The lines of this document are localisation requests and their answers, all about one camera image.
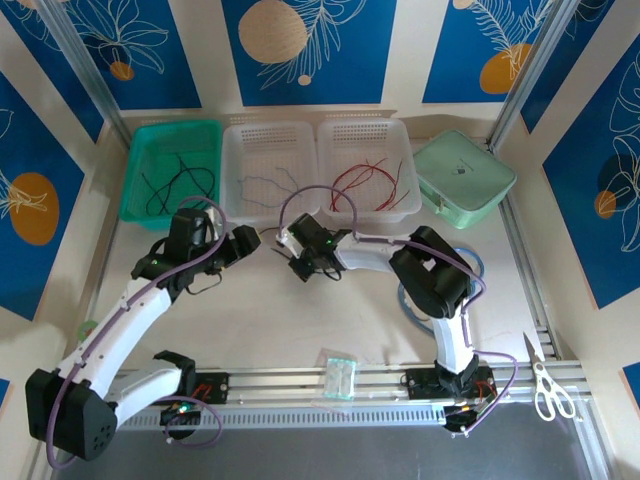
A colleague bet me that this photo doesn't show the thin dark blue wire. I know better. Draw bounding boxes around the thin dark blue wire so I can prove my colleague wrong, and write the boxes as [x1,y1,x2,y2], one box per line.
[258,227,296,264]

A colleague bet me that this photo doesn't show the grey slotted cable duct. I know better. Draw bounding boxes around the grey slotted cable duct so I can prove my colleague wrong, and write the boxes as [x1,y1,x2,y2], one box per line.
[62,405,449,432]

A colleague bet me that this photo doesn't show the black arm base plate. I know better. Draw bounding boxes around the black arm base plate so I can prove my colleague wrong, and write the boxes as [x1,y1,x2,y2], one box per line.
[404,368,496,401]
[138,372,231,406]

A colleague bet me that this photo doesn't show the light green zipper pouch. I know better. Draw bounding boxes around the light green zipper pouch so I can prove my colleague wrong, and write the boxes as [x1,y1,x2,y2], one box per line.
[412,129,518,231]

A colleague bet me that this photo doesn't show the white perforated plastic basket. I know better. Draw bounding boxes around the white perforated plastic basket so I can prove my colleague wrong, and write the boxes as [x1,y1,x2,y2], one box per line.
[316,118,424,227]
[222,119,325,231]

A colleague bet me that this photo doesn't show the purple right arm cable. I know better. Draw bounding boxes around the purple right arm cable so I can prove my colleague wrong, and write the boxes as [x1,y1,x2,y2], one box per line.
[279,185,520,436]

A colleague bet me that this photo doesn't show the aluminium extrusion rail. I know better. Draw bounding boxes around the aluminium extrusion rail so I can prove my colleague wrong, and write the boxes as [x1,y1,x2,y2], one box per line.
[42,366,586,416]

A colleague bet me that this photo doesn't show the thin light blue wire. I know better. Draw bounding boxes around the thin light blue wire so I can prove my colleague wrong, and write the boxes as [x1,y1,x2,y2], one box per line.
[237,167,301,206]

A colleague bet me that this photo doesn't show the clear plastic box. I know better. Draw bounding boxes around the clear plastic box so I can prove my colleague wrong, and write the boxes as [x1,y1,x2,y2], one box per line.
[310,347,360,417]

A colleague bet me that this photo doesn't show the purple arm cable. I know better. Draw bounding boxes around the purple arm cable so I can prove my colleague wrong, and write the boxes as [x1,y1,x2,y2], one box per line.
[45,196,227,469]
[279,185,520,436]

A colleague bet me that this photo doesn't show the green perforated plastic basket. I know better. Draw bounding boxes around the green perforated plastic basket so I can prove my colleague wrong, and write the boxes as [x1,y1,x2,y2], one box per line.
[119,118,225,232]

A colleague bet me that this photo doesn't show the thin black wire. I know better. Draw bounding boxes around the thin black wire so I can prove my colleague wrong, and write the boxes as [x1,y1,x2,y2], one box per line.
[147,166,219,214]
[139,153,211,215]

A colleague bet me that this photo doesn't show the white handled scissors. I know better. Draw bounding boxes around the white handled scissors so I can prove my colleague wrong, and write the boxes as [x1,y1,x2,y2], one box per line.
[522,332,579,424]

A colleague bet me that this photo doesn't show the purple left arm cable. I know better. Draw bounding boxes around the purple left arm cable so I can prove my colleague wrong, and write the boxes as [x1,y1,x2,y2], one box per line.
[45,196,227,469]

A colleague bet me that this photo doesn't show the aluminium frame post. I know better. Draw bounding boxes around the aluminium frame post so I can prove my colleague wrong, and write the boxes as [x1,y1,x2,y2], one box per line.
[35,0,126,132]
[491,0,576,149]

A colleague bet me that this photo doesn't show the blue stethoscope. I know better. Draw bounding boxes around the blue stethoscope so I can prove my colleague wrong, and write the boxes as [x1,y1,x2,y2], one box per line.
[397,243,487,335]

